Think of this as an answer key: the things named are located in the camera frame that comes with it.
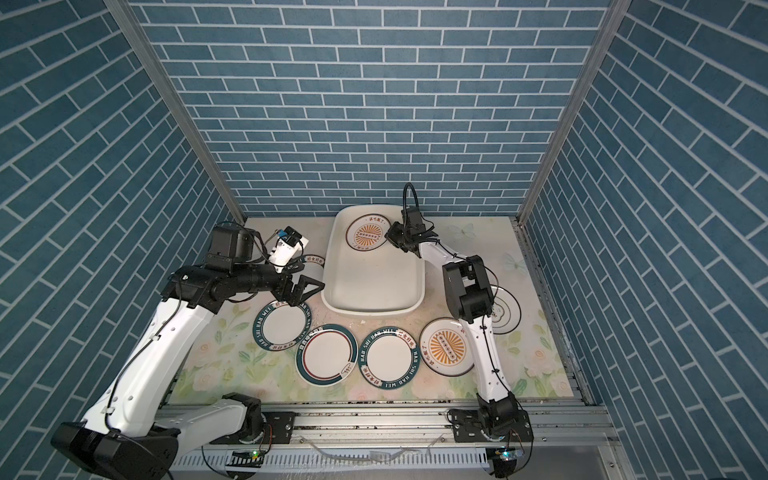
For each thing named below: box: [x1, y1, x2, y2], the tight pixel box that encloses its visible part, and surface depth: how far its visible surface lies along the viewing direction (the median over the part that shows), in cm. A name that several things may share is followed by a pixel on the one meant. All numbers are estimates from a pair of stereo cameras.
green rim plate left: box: [252, 300, 312, 352], surface depth 93 cm
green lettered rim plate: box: [358, 326, 421, 390], surface depth 87 cm
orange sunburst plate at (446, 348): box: [419, 317, 475, 378], surface depth 88 cm
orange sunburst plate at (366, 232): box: [345, 213, 391, 252], surface depth 114 cm
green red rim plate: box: [295, 324, 359, 387], surface depth 87 cm
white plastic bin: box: [321, 205, 426, 317], surface depth 107 cm
